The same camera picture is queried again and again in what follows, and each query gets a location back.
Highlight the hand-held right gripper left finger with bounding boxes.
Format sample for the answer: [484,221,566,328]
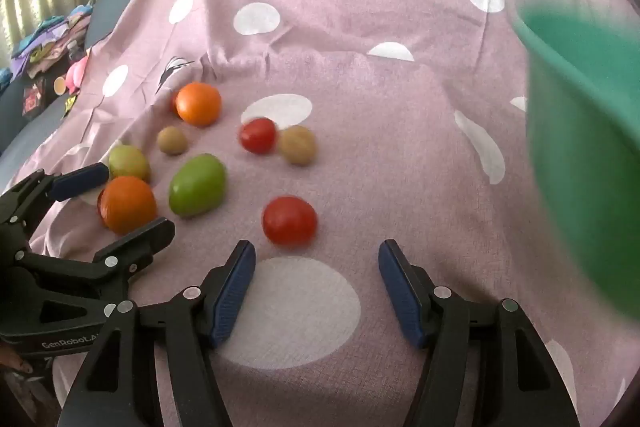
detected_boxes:
[57,240,257,427]

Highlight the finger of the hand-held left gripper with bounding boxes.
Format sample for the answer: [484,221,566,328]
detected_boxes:
[0,163,110,233]
[25,217,177,303]

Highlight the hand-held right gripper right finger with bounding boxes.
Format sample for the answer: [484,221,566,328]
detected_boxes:
[378,239,581,427]

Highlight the red fruit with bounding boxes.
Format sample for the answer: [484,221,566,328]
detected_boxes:
[99,176,158,235]

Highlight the orange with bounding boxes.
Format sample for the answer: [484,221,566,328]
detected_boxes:
[175,82,222,128]

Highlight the green plastic bowl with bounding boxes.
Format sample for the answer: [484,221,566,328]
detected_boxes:
[510,0,640,323]

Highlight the yellow-green fruit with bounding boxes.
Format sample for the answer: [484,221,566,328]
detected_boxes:
[108,145,151,182]

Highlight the green mango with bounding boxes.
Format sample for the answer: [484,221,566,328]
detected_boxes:
[167,153,228,218]

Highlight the red tomato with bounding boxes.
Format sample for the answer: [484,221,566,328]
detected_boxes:
[262,196,319,247]
[238,117,278,155]

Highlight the dark patterned cloth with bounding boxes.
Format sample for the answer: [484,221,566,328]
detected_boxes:
[20,72,81,120]

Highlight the small brown kiwi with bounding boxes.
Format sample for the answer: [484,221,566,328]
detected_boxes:
[156,126,189,156]

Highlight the pink toy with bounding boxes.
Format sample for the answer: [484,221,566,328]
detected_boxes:
[54,54,91,95]

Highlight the pile of colourful clothes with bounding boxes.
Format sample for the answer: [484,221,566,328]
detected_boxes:
[10,4,96,75]

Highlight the pink polka-dot blanket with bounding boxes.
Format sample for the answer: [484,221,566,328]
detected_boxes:
[15,0,638,427]

